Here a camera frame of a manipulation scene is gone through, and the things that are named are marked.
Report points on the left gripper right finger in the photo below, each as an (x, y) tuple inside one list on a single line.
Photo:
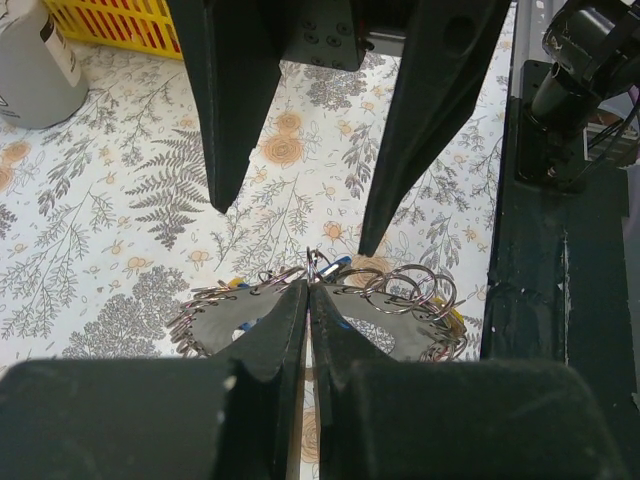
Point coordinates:
[(380, 418)]

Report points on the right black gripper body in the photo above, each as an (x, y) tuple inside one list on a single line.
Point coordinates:
[(336, 34)]

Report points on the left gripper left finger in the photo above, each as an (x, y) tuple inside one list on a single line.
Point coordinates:
[(234, 415)]

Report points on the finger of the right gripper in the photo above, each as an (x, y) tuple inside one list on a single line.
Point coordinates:
[(231, 51), (447, 51)]

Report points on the large silver keyring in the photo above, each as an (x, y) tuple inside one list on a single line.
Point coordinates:
[(395, 311)]

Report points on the yellow plastic basket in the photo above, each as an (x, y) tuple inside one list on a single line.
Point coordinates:
[(143, 26)]

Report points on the floral table mat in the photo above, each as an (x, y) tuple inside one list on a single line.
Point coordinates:
[(105, 220)]

